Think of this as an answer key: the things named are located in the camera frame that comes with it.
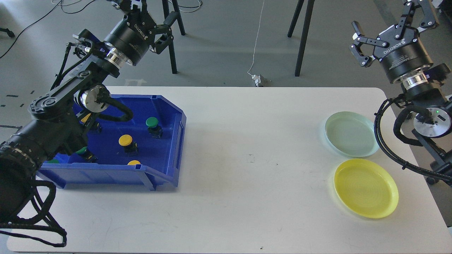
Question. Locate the yellow button at bin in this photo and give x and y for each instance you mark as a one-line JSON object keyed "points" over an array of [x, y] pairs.
{"points": [[95, 128], [134, 162]]}

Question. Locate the blue plastic bin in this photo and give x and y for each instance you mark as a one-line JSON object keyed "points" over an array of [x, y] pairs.
{"points": [[160, 158]]}

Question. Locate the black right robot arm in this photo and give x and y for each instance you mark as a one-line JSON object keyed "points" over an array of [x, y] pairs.
{"points": [[426, 112]]}

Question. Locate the light green plate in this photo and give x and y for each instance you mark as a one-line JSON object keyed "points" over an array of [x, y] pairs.
{"points": [[350, 134]]}

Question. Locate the green push button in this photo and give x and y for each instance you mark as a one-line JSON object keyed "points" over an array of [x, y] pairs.
{"points": [[87, 155], [154, 128]]}

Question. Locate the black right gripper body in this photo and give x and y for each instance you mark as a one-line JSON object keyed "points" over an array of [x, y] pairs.
{"points": [[403, 54]]}

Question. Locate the yellow plate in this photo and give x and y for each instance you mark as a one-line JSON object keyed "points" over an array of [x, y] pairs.
{"points": [[366, 188]]}

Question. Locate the yellow push button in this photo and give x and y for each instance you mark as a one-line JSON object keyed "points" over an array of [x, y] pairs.
{"points": [[129, 146]]}

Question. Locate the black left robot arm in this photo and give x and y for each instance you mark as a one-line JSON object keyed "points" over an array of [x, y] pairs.
{"points": [[62, 118]]}

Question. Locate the yellow button at bin back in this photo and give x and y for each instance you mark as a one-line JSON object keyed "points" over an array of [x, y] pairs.
{"points": [[95, 128]]}

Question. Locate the black tripod leg right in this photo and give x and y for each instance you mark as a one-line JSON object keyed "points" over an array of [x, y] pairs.
{"points": [[305, 30]]}

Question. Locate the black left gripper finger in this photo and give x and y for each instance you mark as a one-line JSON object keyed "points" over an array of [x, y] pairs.
{"points": [[130, 6], [165, 32]]}

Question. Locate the yellow button at bin front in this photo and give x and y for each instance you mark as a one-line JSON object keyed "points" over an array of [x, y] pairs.
{"points": [[134, 162]]}

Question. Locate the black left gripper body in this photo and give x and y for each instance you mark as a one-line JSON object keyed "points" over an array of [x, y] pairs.
{"points": [[133, 36]]}

